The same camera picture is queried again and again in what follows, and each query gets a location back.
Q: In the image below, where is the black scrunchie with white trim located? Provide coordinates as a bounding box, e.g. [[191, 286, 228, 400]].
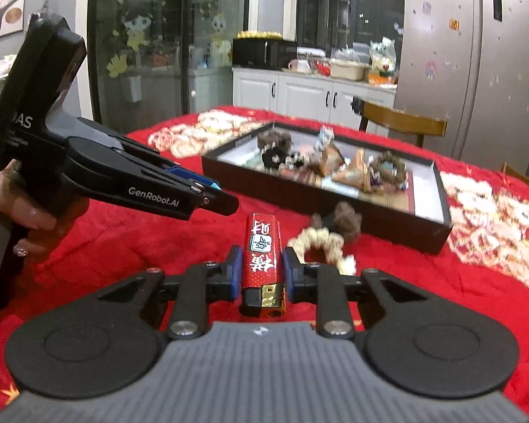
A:
[[261, 147, 310, 172]]

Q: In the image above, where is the black shallow box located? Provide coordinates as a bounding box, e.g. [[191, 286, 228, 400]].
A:
[[201, 121, 454, 255]]

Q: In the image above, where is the grey double-door fridge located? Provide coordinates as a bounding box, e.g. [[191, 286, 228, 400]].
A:
[[394, 0, 529, 172]]

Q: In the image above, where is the cream scrunchie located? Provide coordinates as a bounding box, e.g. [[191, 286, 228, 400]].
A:
[[288, 225, 358, 275]]

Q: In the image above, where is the red printed blanket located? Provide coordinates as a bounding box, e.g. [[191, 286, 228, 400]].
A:
[[0, 105, 529, 419]]

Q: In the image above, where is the brown scrunchie in box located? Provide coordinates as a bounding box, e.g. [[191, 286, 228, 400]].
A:
[[256, 131, 294, 154]]

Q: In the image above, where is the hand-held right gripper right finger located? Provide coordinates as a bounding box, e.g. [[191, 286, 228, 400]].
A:
[[282, 247, 429, 340]]

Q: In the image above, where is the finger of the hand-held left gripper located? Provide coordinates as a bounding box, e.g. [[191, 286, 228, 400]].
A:
[[114, 137, 222, 191], [189, 185, 240, 221]]

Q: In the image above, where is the white plastic bag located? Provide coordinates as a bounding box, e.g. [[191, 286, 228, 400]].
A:
[[335, 48, 362, 65]]

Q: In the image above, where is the red lighter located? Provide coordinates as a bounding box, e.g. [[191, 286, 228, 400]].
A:
[[240, 212, 288, 319]]

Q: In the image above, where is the person's left hand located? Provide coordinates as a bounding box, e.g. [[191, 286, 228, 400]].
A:
[[0, 159, 58, 260]]

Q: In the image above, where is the black microwave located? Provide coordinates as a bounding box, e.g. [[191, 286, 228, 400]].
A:
[[232, 37, 297, 70]]

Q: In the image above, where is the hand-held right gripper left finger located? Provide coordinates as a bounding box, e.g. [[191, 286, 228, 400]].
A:
[[98, 246, 243, 340]]

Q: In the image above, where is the light blue scrunchie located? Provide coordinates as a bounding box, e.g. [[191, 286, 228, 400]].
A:
[[316, 125, 336, 151]]

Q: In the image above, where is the white and green printed bag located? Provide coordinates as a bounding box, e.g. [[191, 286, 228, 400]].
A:
[[369, 37, 399, 78]]

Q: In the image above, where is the white kitchen cabinet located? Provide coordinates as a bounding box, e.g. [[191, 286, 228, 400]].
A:
[[232, 67, 397, 117]]

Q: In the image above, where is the wooden chair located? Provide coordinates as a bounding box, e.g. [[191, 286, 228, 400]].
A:
[[501, 163, 529, 191], [359, 100, 449, 148]]

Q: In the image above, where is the white hanging box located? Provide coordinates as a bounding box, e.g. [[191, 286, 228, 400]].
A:
[[121, 75, 143, 103]]

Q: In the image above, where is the glass sliding door with stickers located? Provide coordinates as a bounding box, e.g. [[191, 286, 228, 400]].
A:
[[88, 0, 250, 135]]

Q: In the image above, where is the cream plastic basin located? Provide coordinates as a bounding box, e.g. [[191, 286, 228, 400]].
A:
[[330, 58, 370, 81]]

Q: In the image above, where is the brown bow hair claw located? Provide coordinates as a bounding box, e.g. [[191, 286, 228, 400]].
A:
[[312, 201, 363, 244]]

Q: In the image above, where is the brown scrunchie with white trim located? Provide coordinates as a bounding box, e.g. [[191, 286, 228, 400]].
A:
[[370, 151, 410, 191]]

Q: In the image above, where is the brown triangular snack packet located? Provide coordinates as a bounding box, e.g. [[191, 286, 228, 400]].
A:
[[334, 147, 381, 193], [320, 141, 350, 178]]

